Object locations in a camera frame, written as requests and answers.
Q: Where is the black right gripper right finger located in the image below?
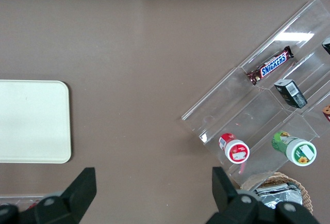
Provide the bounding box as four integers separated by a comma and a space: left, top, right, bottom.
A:
205, 167, 261, 224

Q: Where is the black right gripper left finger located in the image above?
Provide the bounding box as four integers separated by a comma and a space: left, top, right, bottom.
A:
36, 167, 97, 224

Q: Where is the light wicker basket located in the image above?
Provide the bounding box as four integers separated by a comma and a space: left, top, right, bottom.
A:
239, 171, 314, 216

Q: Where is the cream rectangular tray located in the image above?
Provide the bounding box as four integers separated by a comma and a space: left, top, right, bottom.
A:
0, 79, 72, 164

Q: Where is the red capped small bottle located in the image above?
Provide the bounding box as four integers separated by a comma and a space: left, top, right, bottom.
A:
218, 132, 251, 164

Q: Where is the silver foil packet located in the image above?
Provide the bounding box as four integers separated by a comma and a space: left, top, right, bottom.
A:
253, 182, 304, 210

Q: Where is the clear acrylic stepped shelf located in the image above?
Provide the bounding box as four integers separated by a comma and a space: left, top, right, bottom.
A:
181, 0, 330, 186

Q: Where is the green capped small bottle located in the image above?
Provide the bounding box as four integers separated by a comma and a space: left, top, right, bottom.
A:
271, 131, 318, 167

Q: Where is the small black barcode box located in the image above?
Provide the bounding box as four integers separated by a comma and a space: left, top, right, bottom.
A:
273, 78, 308, 109

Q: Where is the cookie print box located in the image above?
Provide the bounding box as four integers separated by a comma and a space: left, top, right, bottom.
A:
322, 104, 330, 123

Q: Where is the Snickers chocolate bar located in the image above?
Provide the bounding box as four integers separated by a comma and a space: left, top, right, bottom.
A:
246, 45, 294, 86

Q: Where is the black box with white print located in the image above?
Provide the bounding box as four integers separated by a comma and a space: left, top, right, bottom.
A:
322, 37, 330, 57

